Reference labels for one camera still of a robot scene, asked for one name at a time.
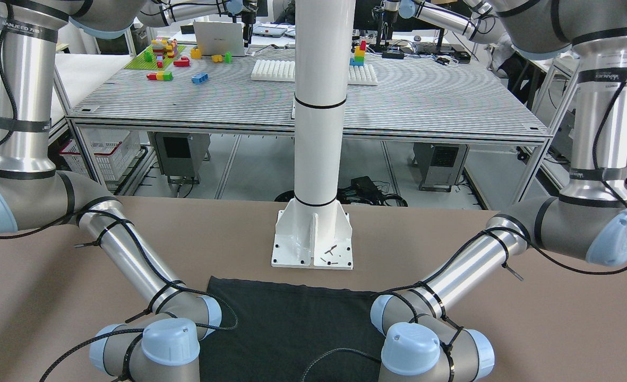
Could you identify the black graphic t-shirt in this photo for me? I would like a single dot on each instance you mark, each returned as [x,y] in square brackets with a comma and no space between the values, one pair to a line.
[288,331]

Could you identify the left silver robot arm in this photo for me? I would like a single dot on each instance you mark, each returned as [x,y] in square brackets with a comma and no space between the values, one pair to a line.
[588,220]

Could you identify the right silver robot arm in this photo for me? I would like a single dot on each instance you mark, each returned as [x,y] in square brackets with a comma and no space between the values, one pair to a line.
[162,343]

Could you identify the white laptop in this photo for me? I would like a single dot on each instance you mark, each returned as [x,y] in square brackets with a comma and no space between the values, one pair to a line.
[219,37]

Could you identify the green lego baseplate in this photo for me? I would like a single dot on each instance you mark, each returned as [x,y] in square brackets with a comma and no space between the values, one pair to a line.
[148,60]

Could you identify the white plastic basket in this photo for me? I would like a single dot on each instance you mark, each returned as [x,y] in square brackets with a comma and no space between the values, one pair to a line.
[113,150]

